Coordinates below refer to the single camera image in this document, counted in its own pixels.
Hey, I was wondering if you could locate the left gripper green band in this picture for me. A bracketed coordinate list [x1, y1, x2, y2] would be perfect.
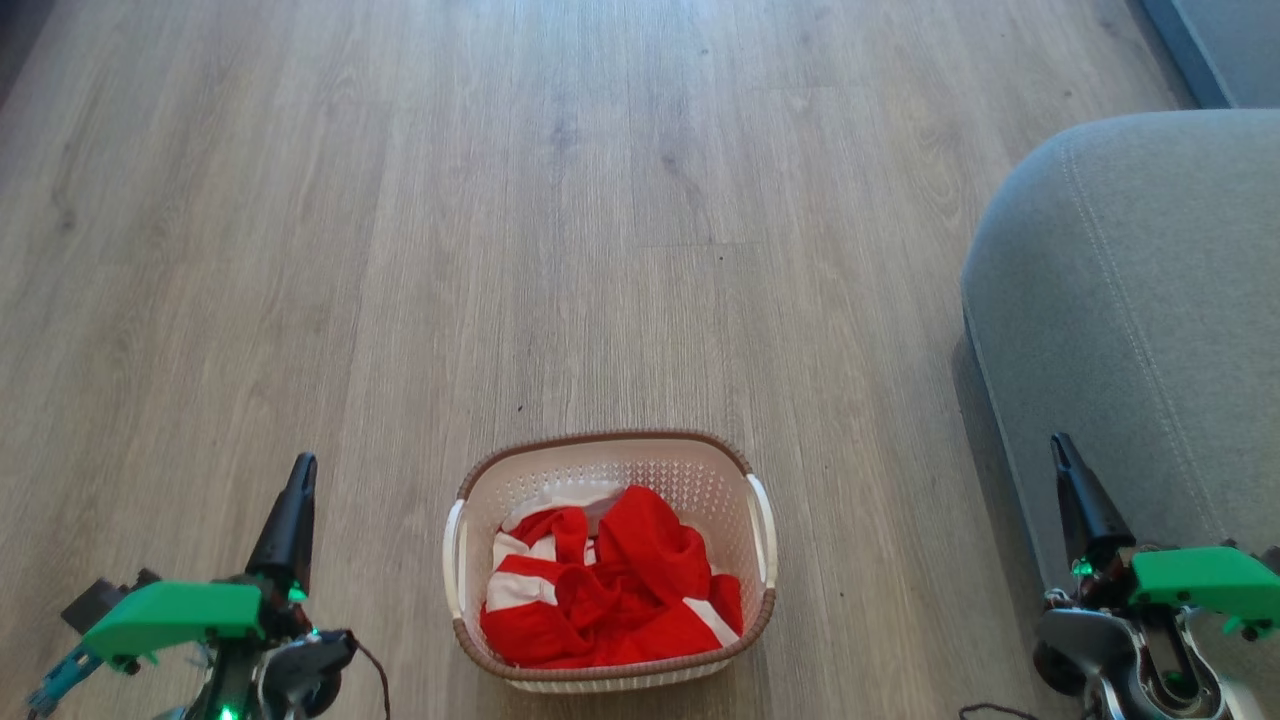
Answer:
[60, 453, 318, 673]

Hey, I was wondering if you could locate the grey blue furniture piece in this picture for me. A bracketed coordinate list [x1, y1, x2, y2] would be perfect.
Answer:
[1140, 0, 1280, 110]

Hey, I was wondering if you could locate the grey fabric sofa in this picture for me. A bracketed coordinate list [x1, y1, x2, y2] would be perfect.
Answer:
[961, 109, 1280, 601]

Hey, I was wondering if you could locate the red and white garment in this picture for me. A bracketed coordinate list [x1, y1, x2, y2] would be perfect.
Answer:
[479, 483, 745, 669]

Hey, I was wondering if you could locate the teal cable plug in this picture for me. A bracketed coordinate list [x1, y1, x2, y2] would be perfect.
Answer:
[26, 645, 103, 717]

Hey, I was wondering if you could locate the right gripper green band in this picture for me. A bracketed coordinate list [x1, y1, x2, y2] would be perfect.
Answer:
[1050, 432, 1280, 643]

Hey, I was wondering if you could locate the cream plastic laundry basket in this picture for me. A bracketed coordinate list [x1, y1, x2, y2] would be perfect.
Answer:
[442, 430, 779, 695]

